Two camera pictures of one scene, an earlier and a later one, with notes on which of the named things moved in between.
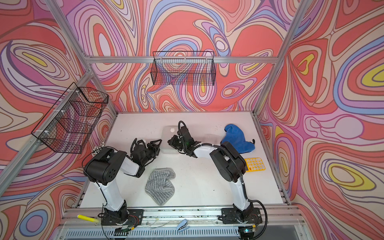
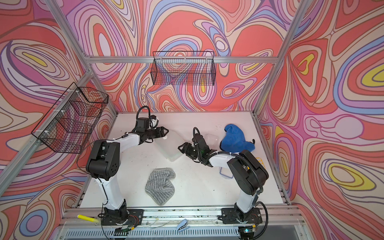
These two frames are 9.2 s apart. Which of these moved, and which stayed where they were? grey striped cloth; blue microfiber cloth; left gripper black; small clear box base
Moved: left gripper black
Stayed: blue microfiber cloth; grey striped cloth; small clear box base
